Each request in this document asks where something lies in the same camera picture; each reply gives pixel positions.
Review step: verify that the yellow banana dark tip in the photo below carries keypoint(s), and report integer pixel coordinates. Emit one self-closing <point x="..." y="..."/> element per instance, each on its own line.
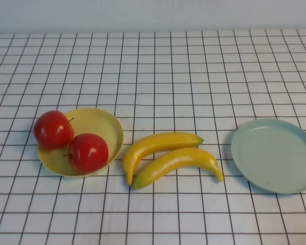
<point x="153" y="143"/>

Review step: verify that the yellow banana green end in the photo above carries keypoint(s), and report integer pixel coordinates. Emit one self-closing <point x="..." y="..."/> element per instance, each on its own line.
<point x="178" y="159"/>

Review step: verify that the red apple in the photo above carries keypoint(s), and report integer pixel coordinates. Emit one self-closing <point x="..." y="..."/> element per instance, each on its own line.
<point x="88" y="153"/>
<point x="53" y="132"/>

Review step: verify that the yellow round plate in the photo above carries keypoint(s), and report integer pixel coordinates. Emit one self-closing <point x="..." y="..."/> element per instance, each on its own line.
<point x="102" y="127"/>

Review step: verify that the light blue round plate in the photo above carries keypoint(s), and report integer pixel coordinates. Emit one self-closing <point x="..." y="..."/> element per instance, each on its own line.
<point x="270" y="155"/>

